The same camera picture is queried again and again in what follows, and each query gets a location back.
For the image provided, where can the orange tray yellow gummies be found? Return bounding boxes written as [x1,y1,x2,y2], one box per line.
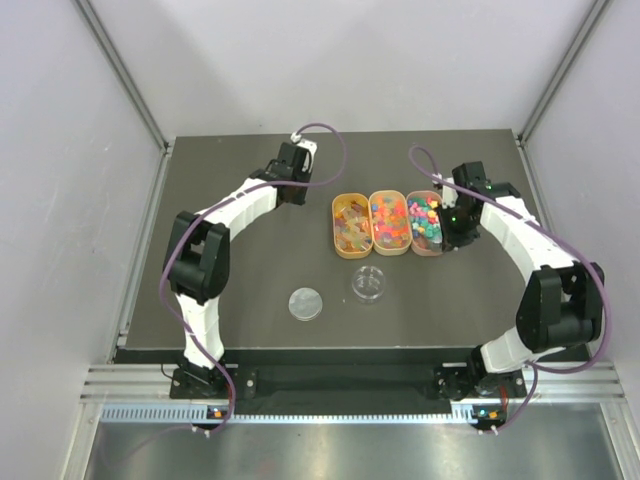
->
[331,193,373,260]

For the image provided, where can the aluminium frame post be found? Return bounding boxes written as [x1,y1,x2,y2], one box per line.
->
[516,0,613,148]
[71,0,170,152]

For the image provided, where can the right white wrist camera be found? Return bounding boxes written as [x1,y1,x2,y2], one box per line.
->
[432,173,458,209]

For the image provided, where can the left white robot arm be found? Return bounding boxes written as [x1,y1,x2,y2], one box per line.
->
[165,139,317,397]

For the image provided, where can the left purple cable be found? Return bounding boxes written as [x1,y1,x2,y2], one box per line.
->
[157,122,348,435]

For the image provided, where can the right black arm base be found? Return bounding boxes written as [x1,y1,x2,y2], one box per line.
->
[433,347,527,401]

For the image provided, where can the pink tray colourful candies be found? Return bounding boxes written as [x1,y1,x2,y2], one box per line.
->
[406,191,444,257]

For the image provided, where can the left aluminium frame post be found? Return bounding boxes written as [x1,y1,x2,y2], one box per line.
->
[71,0,170,152]

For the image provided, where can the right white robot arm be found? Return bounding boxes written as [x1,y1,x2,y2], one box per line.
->
[434,162,609,396]

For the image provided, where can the grey slotted cable duct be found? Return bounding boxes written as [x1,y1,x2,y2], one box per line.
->
[99,403,506,425]

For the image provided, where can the clear round lid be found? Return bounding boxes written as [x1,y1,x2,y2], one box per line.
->
[288,287,323,322]

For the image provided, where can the purple cable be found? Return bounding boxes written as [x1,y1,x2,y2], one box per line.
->
[157,122,348,435]
[408,144,614,435]

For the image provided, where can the right aluminium frame post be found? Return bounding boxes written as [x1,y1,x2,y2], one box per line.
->
[516,0,613,148]

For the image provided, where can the aluminium front rail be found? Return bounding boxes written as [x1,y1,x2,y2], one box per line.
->
[80,364,624,403]

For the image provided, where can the black base crossbar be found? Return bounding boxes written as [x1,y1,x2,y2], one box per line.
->
[233,364,439,399]

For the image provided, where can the clear round jar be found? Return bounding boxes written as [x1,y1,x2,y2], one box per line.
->
[351,265,386,304]

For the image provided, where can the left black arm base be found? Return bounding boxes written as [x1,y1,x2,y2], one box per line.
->
[160,363,232,400]

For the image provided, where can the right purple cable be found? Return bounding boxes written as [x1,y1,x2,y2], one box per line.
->
[408,144,614,435]

